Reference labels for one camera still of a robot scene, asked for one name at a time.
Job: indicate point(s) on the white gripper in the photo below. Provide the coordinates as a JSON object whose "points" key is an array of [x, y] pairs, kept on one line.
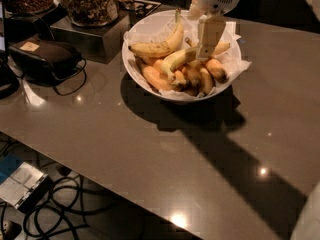
{"points": [[209, 27]]}

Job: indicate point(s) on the long yellow-green banana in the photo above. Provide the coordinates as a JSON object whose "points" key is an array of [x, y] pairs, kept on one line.
{"points": [[183, 56]]}

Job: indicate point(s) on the white paper bowl liner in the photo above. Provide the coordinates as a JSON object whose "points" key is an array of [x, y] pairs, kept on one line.
{"points": [[233, 62]]}

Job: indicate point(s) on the large yellow banana at back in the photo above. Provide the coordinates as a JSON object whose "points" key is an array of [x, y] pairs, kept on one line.
{"points": [[163, 48]]}

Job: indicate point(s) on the white bowl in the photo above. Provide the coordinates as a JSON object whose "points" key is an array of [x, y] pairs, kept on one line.
{"points": [[146, 27]]}

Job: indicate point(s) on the small orange banana right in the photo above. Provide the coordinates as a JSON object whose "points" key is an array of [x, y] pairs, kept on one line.
{"points": [[216, 69]]}

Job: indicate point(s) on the small orange banana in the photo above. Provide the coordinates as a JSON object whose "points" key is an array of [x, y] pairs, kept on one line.
{"points": [[216, 69], [192, 75], [153, 74]]}

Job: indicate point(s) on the small orange banana middle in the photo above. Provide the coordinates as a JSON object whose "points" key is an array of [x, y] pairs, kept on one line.
{"points": [[192, 75]]}

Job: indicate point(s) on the small yellow banana front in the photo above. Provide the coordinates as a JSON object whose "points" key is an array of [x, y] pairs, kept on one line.
{"points": [[206, 83]]}

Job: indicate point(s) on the small orange banana left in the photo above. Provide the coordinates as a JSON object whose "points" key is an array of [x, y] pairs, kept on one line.
{"points": [[153, 74]]}

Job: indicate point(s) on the black tray at back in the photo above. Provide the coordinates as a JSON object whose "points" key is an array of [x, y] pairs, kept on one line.
{"points": [[141, 8]]}

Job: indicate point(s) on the dark metal stand block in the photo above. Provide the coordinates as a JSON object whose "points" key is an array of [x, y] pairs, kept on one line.
{"points": [[99, 44]]}

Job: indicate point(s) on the glass jar of granola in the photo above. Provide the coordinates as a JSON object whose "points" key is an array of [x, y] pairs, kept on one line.
{"points": [[91, 13]]}

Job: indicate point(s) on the black pouch with label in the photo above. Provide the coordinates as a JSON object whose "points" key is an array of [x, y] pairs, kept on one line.
{"points": [[46, 62]]}

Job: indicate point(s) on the black monitor stand base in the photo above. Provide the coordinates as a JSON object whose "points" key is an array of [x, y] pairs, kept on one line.
{"points": [[9, 83]]}

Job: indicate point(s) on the grey power box on floor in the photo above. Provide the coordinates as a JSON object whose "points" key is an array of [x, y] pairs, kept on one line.
{"points": [[23, 186]]}

